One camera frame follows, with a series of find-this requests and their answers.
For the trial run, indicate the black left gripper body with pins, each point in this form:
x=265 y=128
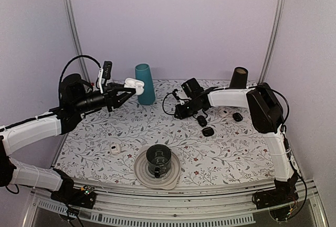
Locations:
x=83 y=105

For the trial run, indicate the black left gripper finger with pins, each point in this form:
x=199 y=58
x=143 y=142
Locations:
x=120 y=99
x=117 y=87

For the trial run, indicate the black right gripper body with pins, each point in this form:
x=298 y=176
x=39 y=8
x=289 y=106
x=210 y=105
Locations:
x=192 y=109

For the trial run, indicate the white earbuds charging case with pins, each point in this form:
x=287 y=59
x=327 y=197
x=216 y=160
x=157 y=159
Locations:
x=138 y=85

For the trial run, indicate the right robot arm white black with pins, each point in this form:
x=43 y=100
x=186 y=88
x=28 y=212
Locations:
x=265 y=111

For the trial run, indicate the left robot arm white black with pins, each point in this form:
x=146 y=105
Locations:
x=16 y=136

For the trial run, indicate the black earbud case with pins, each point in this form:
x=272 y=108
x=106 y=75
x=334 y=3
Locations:
x=208 y=131

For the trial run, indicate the small white earbud case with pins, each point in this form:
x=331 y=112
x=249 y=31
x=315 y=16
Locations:
x=115 y=148

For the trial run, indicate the black cylindrical object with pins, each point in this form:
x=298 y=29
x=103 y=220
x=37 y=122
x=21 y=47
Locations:
x=202 y=120
x=237 y=117

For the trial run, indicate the teal plastic cup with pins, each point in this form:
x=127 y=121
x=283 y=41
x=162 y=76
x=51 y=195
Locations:
x=143 y=73

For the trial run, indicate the white floral table mat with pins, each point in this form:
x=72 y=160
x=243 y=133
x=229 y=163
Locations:
x=236 y=153

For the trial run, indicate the dark brown plastic cup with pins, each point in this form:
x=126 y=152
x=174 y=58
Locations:
x=239 y=78

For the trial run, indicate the dark green glass mug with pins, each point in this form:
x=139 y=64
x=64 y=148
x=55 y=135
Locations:
x=159 y=160

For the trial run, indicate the beige round plate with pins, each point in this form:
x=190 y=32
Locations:
x=163 y=176

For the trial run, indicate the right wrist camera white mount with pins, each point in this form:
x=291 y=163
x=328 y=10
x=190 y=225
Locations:
x=180 y=96

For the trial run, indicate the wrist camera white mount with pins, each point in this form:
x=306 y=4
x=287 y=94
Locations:
x=104 y=75
x=180 y=96

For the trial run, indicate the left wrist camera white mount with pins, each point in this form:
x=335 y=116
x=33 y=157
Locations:
x=104 y=75

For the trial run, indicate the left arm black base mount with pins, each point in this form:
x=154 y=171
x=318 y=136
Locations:
x=83 y=197

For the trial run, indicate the aluminium front rail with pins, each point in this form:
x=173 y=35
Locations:
x=218 y=205

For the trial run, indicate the left aluminium frame post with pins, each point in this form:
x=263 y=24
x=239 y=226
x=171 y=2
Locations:
x=73 y=27

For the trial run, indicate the aluminium frame post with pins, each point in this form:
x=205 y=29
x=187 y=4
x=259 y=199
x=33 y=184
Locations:
x=73 y=27
x=272 y=40

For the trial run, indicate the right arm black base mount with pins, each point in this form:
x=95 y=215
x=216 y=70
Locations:
x=275 y=197

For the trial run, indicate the right aluminium frame post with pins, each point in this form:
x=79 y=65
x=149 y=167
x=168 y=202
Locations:
x=272 y=40

